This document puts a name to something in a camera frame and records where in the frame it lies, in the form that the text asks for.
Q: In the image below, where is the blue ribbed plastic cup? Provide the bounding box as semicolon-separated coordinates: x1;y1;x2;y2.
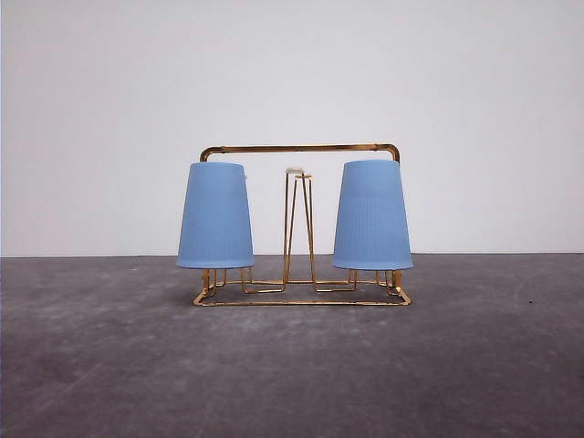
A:
332;159;413;270
175;162;256;269

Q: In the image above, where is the gold wire cup rack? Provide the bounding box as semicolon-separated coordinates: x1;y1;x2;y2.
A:
193;143;412;307

